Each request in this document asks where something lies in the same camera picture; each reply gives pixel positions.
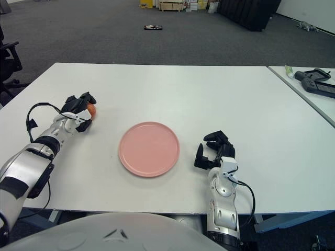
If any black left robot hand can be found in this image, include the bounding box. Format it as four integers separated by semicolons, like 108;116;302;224
61;92;98;133

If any blue grey table frame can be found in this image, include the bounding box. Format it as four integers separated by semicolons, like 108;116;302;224
252;213;335;234

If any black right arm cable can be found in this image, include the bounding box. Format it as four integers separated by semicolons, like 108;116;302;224
235;180;256;224

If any grey robot torso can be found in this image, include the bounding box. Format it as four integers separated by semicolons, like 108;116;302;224
0;212;229;251

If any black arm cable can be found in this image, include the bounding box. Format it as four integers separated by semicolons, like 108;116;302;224
27;102;69;143
235;180;256;224

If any black handheld controller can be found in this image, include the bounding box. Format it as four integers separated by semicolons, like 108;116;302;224
300;77;335;99

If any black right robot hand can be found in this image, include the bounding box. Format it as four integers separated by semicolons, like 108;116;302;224
194;130;237;171

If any black office chair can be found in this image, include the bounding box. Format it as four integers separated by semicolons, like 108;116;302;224
0;25;30;103

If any black controller with frame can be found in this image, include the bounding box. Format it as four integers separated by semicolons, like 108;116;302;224
294;67;332;82

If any wooden pallet crate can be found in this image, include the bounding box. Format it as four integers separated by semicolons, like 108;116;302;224
159;0;187;13

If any black partition cabinet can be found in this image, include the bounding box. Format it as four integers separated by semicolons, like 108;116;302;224
216;0;282;32

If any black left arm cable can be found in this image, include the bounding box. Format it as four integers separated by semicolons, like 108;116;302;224
27;102;69;143

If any small grey robot dog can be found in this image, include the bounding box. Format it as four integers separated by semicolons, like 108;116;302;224
297;21;319;33

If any pink round plate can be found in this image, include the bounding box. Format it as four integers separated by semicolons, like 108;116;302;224
118;121;181;178

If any black caster wheel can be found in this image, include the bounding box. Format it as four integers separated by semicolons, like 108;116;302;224
312;235;323;251

